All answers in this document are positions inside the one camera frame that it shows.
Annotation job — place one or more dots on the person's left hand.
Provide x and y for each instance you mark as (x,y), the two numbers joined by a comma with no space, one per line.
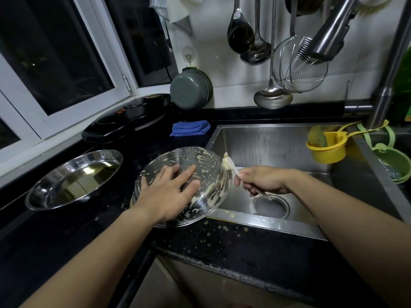
(167,198)

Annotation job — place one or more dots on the person's right hand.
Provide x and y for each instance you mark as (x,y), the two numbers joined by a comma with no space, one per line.
(266,181)

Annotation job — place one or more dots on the person's left thumb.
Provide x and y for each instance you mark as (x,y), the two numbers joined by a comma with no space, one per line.
(144,185)

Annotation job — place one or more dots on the person's left middle finger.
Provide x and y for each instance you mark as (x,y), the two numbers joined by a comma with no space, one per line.
(173,172)

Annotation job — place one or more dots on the person's right fingers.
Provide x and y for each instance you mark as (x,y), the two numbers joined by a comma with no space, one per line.
(243,179)

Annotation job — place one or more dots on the person's left little finger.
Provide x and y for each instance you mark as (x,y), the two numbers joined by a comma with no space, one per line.
(193,189)

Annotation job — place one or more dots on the soapy steel plate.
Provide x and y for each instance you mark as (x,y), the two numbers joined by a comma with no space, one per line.
(205,176)

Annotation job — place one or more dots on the white scrub brush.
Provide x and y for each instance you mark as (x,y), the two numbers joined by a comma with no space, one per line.
(231,165)

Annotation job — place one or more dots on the person's left forearm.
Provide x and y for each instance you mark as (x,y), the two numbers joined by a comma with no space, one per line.
(93,263)

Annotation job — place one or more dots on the person's right forearm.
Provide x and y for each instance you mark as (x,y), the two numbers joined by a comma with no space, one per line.
(356,234)

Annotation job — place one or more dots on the sink drain strainer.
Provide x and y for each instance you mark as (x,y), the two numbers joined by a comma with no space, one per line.
(271,206)

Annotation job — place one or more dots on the stainless steel sink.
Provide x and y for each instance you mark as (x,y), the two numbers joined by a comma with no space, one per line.
(276,147)

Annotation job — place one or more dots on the blue folded cloth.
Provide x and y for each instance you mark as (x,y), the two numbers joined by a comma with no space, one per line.
(189,128)

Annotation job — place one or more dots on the clean steel plate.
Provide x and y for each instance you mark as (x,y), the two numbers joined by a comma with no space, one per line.
(75,179)

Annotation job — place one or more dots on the black electric griddle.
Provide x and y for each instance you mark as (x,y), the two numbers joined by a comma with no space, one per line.
(128,117)

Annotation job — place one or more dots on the grey-green pot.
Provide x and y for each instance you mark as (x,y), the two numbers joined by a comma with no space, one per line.
(189,89)

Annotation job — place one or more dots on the green sponge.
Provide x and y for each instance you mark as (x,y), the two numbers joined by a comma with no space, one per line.
(317,136)

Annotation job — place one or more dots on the large steel ladle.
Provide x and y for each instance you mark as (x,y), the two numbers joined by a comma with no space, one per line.
(273,96)

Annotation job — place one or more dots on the yellow plastic strainer cup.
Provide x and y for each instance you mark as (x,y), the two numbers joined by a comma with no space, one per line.
(330,147)

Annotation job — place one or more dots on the small steel ladle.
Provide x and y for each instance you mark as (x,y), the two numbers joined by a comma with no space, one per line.
(257,49)

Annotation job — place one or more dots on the dark steel ladle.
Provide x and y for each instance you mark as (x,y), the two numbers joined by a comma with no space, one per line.
(240,32)

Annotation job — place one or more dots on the green plastic basket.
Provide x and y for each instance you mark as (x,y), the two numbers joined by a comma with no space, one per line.
(393,160)

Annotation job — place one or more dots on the white hanging cloth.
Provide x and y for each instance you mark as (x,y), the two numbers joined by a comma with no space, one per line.
(171,9)

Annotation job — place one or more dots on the steel faucet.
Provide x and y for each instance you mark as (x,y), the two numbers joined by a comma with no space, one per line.
(382,76)

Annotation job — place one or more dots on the clear wall hook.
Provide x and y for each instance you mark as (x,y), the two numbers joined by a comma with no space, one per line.
(188,56)

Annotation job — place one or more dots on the white window frame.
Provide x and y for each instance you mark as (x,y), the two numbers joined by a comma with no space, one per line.
(106,60)

